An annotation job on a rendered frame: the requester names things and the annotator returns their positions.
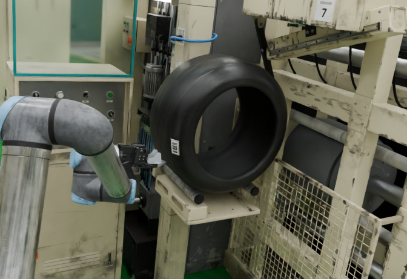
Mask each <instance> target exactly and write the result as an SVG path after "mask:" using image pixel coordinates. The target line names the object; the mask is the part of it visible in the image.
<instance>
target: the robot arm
mask: <svg viewBox="0 0 407 279"><path fill-rule="evenodd" d="M0 140H1V141H2V149H3V150H2V158H1V166H0V279H34V276H35V267H36V258H37V253H38V244H39V235H40V230H41V221H42V213H43V207H44V199H45V190H46V184H47V176H48V167H49V162H50V154H51V153H52V147H53V145H64V146H68V147H70V148H72V149H71V153H70V167H71V168H73V181H72V189H71V199H72V201H73V202H75V203H78V204H81V205H95V204H96V202H111V203H125V204H132V203H133V202H134V199H135V195H136V182H137V180H136V176H135V175H134V173H133V171H132V168H131V167H134V168H146V169H151V168H157V167H159V166H162V165H164V164H166V161H164V160H161V153H159V152H158V151H157V150H156V149H154V150H153V151H152V152H151V154H149V150H150V149H146V148H145V147H146V146H145V145H144V144H143V143H131V145H123V144H121V143H118V146H116V145H113V140H114V130H113V127H112V125H111V123H110V121H109V120H108V119H107V118H106V117H105V116H104V115H103V114H102V113H100V112H99V111H98V110H96V109H94V108H92V107H90V106H88V105H86V104H83V103H80V102H77V101H74V100H69V99H54V98H44V97H31V96H13V97H10V98H8V99H7V100H6V101H5V102H4V103H3V104H2V105H1V107H0ZM137 144H140V145H137Z"/></svg>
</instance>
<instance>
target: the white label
mask: <svg viewBox="0 0 407 279"><path fill-rule="evenodd" d="M171 153H173V154H176V155H178V156H179V141H177V140H173V139H171Z"/></svg>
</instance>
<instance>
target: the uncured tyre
mask: <svg viewBox="0 0 407 279"><path fill-rule="evenodd" d="M233 88H236V90H237V93H238V96H239V116H238V119H237V122H236V125H235V127H234V129H233V130H232V132H231V134H230V135H229V136H228V137H227V139H226V140H225V141H224V142H223V143H221V144H220V145H219V146H217V147H216V148H214V149H212V150H210V151H207V152H205V153H198V154H196V152H195V146H194V140H195V134H196V129H197V126H198V123H199V121H200V118H201V117H202V115H203V113H204V111H205V110H206V108H207V107H208V106H209V104H210V103H212V101H213V100H214V99H215V98H217V97H218V96H220V95H221V94H222V93H224V92H226V91H228V90H230V89H233ZM287 119H288V112H287V105H286V100H285V96H284V93H283V91H282V89H281V87H280V85H279V84H278V82H277V81H276V80H275V78H273V77H272V75H270V74H269V72H267V71H266V70H265V69H264V68H262V67H261V66H259V65H257V64H254V63H252V62H248V61H245V60H243V59H239V58H237V57H234V56H230V55H227V54H219V53H213V54H205V55H202V56H198V57H194V58H192V59H190V60H188V61H186V62H184V63H183V64H181V65H180V66H178V67H177V68H176V69H175V70H173V71H172V72H171V73H170V74H169V75H168V76H167V78H166V79H165V80H164V81H163V83H162V85H161V86H160V87H159V89H158V91H157V93H156V95H155V98H154V101H153V104H152V107H151V112H150V134H151V139H152V141H153V145H154V148H155V149H156V150H157V151H158V152H159V153H161V160H164V161H166V165H167V166H168V167H169V168H170V169H171V170H172V171H173V172H174V173H175V174H176V175H177V176H178V177H179V178H180V179H181V180H182V181H184V182H185V183H186V184H187V185H189V186H191V187H193V188H195V189H198V190H201V191H204V192H209V193H226V192H231V191H235V190H237V189H240V188H242V187H244V186H246V185H248V184H249V183H251V182H252V181H254V180H255V179H257V178H258V177H259V176H260V175H261V174H262V173H263V172H264V171H265V170H266V169H267V168H268V167H269V166H270V164H271V163H272V162H273V160H274V159H275V158H276V156H277V154H278V152H279V150H280V147H281V146H282V143H283V140H284V137H285V132H286V126H287ZM171 139H173V140H177V141H179V156H178V155H176V154H173V153H171Z"/></svg>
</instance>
